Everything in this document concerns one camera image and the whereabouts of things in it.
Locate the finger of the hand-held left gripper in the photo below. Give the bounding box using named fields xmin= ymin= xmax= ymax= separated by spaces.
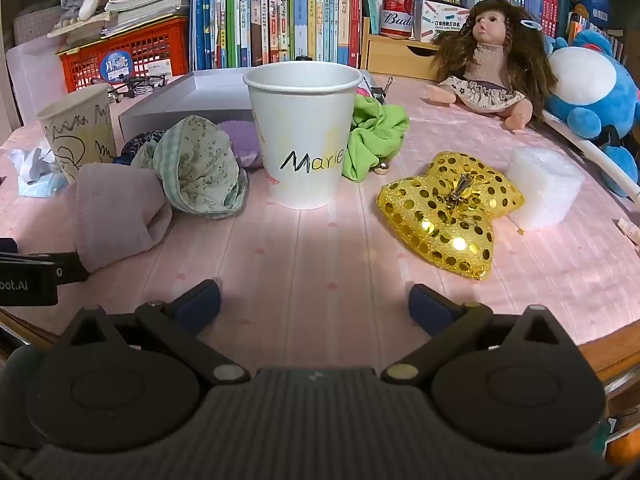
xmin=50 ymin=251 xmax=91 ymax=285

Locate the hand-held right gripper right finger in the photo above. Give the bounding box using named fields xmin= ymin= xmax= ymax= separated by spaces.
xmin=380 ymin=284 xmax=578 ymax=386

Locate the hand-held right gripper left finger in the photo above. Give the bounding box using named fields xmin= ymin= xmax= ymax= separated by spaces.
xmin=60 ymin=279 xmax=252 ymax=386

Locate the dusty pink cloth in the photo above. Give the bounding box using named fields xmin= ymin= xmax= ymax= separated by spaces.
xmin=67 ymin=162 xmax=173 ymax=273

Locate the blue face mask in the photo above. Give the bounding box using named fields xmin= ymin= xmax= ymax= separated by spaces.
xmin=17 ymin=172 xmax=68 ymax=198

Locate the gold sequin bow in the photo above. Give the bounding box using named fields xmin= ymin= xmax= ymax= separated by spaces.
xmin=376 ymin=151 xmax=526 ymax=282

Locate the pale green floral cloth hat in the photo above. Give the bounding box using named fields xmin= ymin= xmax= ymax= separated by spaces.
xmin=131 ymin=115 xmax=249 ymax=220

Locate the dark blue floral pouch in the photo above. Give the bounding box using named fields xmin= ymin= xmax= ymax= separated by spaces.
xmin=112 ymin=130 xmax=168 ymax=165

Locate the white foam block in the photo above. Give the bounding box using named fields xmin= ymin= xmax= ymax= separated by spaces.
xmin=506 ymin=147 xmax=586 ymax=232

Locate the green scrunchie with bell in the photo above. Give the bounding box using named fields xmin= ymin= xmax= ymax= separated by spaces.
xmin=341 ymin=95 xmax=411 ymax=182

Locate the grey cardboard box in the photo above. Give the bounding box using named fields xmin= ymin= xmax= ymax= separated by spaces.
xmin=118 ymin=67 xmax=373 ymax=143

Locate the white crumpled tissue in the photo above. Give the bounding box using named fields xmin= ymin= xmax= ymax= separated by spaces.
xmin=7 ymin=146 xmax=56 ymax=183

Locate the pink tablecloth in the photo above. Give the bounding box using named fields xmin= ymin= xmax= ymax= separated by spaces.
xmin=0 ymin=72 xmax=640 ymax=361

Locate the paper cup black scribble drawing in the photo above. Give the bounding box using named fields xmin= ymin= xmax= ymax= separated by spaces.
xmin=36 ymin=83 xmax=118 ymax=183

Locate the white plastic sheet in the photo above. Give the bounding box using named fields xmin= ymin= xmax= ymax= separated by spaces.
xmin=5 ymin=40 xmax=68 ymax=128

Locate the black toy bicycle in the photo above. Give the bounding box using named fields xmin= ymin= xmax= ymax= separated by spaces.
xmin=105 ymin=74 xmax=168 ymax=103

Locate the white paper cup cat drawing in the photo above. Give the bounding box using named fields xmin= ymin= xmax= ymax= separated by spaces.
xmin=243 ymin=61 xmax=363 ymax=211

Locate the wooden clothespin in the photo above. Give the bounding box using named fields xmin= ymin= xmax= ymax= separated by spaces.
xmin=617 ymin=217 xmax=640 ymax=247

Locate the white rod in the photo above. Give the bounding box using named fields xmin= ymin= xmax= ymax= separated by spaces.
xmin=542 ymin=110 xmax=640 ymax=201

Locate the red plastic crate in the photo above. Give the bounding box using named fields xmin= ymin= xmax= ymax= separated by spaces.
xmin=57 ymin=17 xmax=191 ymax=93

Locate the grey grid board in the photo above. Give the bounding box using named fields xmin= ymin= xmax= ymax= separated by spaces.
xmin=12 ymin=10 xmax=61 ymax=46

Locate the small wooden drawer box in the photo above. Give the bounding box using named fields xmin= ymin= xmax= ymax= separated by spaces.
xmin=361 ymin=16 xmax=443 ymax=82

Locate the brown haired doll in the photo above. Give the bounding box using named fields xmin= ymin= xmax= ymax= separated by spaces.
xmin=427 ymin=0 xmax=558 ymax=133

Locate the grey cloth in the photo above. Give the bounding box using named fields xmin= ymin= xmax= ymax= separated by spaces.
xmin=60 ymin=0 xmax=98 ymax=23

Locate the blue plush toy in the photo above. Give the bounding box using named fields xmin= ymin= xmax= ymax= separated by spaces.
xmin=542 ymin=30 xmax=640 ymax=198

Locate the white box pencil print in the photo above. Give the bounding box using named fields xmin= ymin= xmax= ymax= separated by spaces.
xmin=412 ymin=0 xmax=473 ymax=43

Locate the red beer can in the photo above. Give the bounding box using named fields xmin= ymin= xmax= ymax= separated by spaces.
xmin=380 ymin=0 xmax=417 ymax=40

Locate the row of books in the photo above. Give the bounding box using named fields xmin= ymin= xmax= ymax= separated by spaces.
xmin=189 ymin=0 xmax=628 ymax=71

